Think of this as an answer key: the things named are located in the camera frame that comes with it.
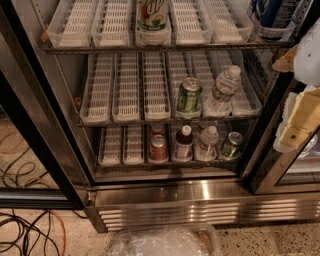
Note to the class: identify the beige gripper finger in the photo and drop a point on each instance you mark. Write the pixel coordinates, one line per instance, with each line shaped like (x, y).
(286, 62)
(304, 118)

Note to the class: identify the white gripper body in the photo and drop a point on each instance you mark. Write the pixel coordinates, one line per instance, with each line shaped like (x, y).
(309, 56)

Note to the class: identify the clear water bottle shelf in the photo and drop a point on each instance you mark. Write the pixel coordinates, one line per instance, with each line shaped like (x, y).
(225, 87)
(205, 149)

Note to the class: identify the blue can top shelf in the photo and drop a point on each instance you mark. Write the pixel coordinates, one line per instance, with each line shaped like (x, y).
(266, 11)

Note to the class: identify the right glass fridge door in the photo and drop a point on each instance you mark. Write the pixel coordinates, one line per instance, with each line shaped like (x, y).
(268, 171)

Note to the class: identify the glass fridge door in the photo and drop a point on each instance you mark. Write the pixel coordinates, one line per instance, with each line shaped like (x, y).
(39, 93)
(268, 171)

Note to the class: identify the green soda can bottom shelf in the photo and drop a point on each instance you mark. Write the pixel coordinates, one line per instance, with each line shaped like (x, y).
(230, 149)

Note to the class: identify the green soda can shelf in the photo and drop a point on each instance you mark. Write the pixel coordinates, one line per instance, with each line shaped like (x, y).
(230, 149)
(188, 101)

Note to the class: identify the clear water bottle bottom shelf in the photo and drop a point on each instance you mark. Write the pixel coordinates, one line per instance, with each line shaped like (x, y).
(205, 149)

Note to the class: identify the green soda can middle shelf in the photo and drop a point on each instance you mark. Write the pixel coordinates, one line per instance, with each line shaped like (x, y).
(188, 101)

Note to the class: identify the dark juice bottle white cap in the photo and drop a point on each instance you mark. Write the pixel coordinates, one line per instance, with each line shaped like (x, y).
(183, 144)

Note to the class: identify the stainless steel fridge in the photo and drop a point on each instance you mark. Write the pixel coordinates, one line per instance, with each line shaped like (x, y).
(131, 198)

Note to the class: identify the large soda bottle top shelf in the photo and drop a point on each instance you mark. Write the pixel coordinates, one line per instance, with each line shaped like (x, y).
(152, 23)

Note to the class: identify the left glass fridge door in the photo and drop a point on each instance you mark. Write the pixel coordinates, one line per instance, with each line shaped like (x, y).
(39, 93)

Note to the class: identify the red soda can rear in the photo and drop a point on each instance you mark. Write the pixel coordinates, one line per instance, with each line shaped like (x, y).
(157, 129)

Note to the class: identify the red soda can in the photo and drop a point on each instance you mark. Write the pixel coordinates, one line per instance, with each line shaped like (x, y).
(158, 149)
(157, 129)

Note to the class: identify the red soda can front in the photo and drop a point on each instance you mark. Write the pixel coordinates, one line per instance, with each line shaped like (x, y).
(158, 149)

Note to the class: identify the clear plastic bin with bags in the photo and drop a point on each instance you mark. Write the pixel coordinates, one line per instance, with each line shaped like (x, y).
(175, 240)

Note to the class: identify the top wire shelf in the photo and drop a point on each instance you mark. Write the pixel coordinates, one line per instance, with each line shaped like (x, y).
(169, 48)

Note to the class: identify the wire shelf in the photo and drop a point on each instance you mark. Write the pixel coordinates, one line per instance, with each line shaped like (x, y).
(169, 164)
(166, 121)
(169, 48)

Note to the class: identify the bottom wire shelf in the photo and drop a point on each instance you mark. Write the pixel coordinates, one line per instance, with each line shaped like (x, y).
(169, 164)

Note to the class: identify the middle wire shelf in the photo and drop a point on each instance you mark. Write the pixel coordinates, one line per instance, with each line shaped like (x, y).
(166, 121)

